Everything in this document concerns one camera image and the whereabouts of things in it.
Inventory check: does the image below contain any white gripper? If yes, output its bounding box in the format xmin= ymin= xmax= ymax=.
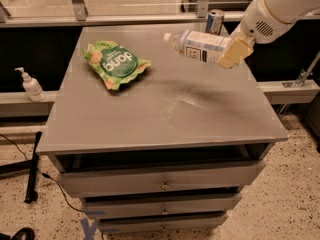
xmin=218 ymin=0 xmax=293 ymax=69

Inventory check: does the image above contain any clear plastic bottle blue label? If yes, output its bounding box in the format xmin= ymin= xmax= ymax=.
xmin=163 ymin=30 xmax=231 ymax=64

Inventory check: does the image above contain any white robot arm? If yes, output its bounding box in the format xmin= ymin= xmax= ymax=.
xmin=218 ymin=0 xmax=320 ymax=69

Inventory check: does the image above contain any green rice chip bag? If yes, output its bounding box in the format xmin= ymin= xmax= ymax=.
xmin=82 ymin=41 xmax=151 ymax=91

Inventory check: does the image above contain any white pump dispenser bottle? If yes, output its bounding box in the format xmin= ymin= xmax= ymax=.
xmin=15 ymin=67 xmax=46 ymax=102

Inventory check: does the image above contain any blue silver energy drink can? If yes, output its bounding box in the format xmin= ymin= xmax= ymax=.
xmin=205 ymin=9 xmax=224 ymax=35

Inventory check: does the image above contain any grey drawer cabinet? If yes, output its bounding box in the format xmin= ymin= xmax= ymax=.
xmin=36 ymin=22 xmax=290 ymax=236

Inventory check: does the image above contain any middle grey drawer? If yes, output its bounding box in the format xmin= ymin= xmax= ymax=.
xmin=82 ymin=193 xmax=242 ymax=219

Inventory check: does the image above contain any grey drawer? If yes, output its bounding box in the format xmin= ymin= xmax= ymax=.
xmin=82 ymin=193 xmax=242 ymax=219
xmin=58 ymin=160 xmax=265 ymax=198
xmin=98 ymin=212 xmax=227 ymax=234

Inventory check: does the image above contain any bottom grey drawer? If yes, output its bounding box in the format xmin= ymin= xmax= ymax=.
xmin=98 ymin=212 xmax=227 ymax=234

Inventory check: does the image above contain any top grey drawer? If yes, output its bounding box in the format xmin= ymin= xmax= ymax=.
xmin=58 ymin=160 xmax=265 ymax=198

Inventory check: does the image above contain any blue tape cross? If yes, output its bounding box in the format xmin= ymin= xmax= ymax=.
xmin=80 ymin=212 xmax=107 ymax=240

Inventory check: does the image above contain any black stand leg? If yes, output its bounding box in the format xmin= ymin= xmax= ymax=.
xmin=25 ymin=132 xmax=42 ymax=204

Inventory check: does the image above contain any black shoe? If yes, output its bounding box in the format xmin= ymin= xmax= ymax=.
xmin=0 ymin=227 xmax=35 ymax=240

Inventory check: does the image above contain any metal railing frame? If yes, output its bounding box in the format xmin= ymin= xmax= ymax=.
xmin=0 ymin=0 xmax=319 ymax=28

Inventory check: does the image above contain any black cable on floor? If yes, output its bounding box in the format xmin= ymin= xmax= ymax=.
xmin=0 ymin=132 xmax=84 ymax=214

